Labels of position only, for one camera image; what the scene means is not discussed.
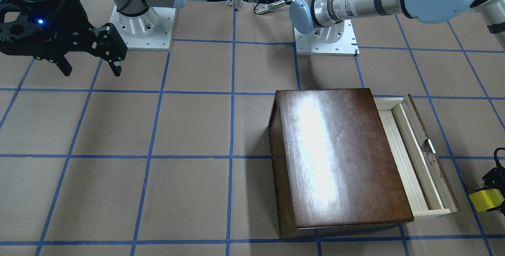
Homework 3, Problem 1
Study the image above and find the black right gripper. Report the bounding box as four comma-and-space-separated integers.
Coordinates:
1, 0, 127, 77

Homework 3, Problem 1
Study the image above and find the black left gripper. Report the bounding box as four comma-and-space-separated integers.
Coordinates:
482, 148, 505, 214

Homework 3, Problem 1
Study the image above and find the yellow cube block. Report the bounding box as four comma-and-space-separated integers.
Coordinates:
468, 189, 504, 212

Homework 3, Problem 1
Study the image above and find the light wood drawer with handle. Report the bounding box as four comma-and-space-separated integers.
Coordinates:
374, 94, 460, 220

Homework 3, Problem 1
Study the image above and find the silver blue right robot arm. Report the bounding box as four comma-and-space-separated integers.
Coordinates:
1, 0, 186, 77

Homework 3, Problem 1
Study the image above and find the dark brown wooden drawer cabinet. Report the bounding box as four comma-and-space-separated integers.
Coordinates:
267, 88, 414, 239

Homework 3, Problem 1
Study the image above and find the silver metal cylinder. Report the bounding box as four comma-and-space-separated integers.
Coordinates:
254, 0, 286, 15

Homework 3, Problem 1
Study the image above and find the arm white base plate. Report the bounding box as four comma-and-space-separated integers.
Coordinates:
293, 20, 360, 56
110, 6, 178, 51

